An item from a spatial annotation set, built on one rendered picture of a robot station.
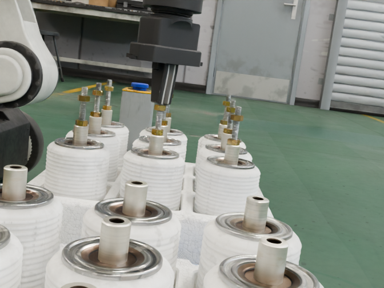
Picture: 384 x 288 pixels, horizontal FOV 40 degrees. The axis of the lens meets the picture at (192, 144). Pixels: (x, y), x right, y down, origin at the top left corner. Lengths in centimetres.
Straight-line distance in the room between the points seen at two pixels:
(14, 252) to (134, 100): 80
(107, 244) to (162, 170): 39
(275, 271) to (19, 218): 23
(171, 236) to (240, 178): 30
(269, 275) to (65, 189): 46
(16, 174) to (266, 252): 25
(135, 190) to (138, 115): 69
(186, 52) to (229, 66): 514
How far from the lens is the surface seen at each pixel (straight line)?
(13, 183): 53
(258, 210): 50
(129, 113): 119
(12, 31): 119
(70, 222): 78
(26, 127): 146
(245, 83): 593
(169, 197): 79
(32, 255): 52
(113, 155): 92
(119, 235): 39
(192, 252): 77
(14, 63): 114
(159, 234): 48
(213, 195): 78
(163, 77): 78
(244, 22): 594
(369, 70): 610
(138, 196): 50
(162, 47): 76
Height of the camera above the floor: 41
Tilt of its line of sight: 10 degrees down
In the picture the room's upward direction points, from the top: 7 degrees clockwise
